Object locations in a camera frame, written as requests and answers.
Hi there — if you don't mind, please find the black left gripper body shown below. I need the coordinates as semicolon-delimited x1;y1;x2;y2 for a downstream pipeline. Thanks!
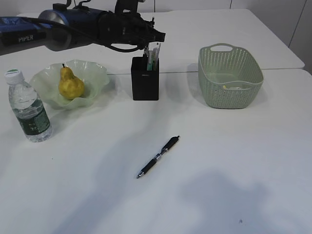
97;12;149;48

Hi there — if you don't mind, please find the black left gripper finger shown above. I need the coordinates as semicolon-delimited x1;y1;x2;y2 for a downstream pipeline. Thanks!
147;29;166;42

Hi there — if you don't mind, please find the clear plastic ruler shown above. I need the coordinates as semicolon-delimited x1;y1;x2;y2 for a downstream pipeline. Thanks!
148;42;161;61

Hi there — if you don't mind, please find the black gel pen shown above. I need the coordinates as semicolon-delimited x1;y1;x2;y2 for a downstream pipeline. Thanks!
143;16;155;53
136;136;180;179

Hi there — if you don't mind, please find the yellow utility knife pen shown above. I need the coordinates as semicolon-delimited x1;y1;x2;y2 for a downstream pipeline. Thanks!
153;58;159;71

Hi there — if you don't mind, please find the mint green pen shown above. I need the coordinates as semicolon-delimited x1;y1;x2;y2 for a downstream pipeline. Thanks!
147;60;154;71

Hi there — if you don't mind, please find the yellow pear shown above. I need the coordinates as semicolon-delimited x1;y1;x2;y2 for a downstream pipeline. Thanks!
58;63;84;100

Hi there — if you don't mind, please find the clear plastic water bottle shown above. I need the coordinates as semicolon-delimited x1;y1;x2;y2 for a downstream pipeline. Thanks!
4;69;53;142

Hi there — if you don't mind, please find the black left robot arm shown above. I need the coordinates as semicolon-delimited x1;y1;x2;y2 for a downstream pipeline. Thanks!
0;0;165;55

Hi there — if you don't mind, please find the black square pen holder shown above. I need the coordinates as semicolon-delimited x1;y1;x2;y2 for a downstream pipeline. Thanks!
131;57;159;100

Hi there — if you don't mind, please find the grey-green woven plastic basket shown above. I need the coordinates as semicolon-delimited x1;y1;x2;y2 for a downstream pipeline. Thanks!
198;43;264;109

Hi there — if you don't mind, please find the pale green glass plate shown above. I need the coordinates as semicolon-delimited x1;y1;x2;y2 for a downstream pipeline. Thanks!
30;59;109;110

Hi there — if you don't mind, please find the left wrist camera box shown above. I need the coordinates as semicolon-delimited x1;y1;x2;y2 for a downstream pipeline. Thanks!
115;0;145;14

